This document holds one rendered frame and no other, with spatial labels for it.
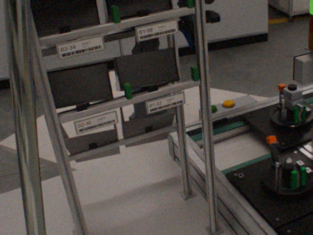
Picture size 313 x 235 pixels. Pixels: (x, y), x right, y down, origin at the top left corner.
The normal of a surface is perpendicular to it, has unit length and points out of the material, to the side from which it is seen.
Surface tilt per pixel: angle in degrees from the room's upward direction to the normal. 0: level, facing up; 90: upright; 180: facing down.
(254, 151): 0
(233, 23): 90
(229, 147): 0
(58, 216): 0
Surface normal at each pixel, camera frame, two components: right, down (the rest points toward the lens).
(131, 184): -0.07, -0.88
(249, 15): 0.29, 0.43
